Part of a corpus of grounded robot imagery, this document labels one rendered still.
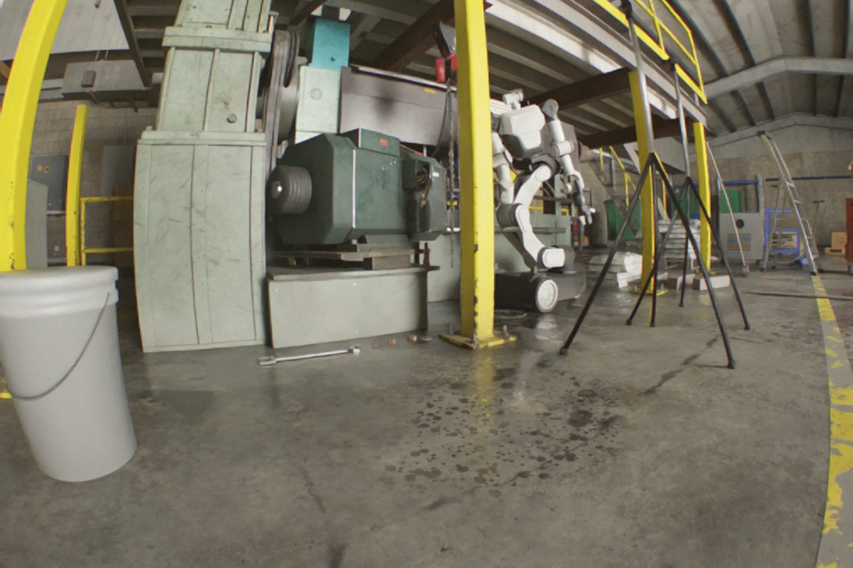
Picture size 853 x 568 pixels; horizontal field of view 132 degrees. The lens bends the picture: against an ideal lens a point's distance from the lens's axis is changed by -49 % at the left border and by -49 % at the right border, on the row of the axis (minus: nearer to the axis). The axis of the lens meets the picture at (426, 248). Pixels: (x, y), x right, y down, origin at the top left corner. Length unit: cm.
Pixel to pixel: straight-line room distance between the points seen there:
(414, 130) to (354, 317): 137
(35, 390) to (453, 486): 74
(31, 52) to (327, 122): 166
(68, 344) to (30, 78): 90
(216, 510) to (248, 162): 124
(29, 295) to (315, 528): 57
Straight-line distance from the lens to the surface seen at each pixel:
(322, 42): 249
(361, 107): 234
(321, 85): 234
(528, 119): 231
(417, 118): 250
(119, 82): 457
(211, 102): 163
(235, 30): 177
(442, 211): 189
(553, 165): 246
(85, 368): 74
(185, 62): 174
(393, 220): 162
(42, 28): 146
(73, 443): 79
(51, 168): 751
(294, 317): 147
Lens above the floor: 43
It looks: 2 degrees down
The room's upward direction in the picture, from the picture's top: 1 degrees counter-clockwise
